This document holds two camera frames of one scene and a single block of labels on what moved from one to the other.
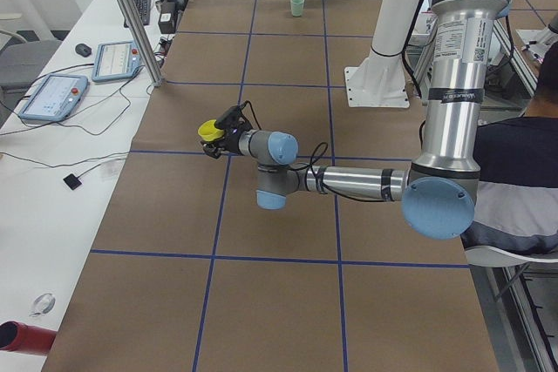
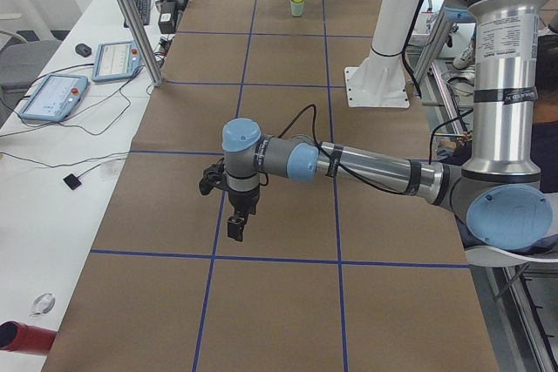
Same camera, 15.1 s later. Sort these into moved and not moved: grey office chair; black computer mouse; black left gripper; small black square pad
Moved: black left gripper
Not moved: black computer mouse; small black square pad; grey office chair
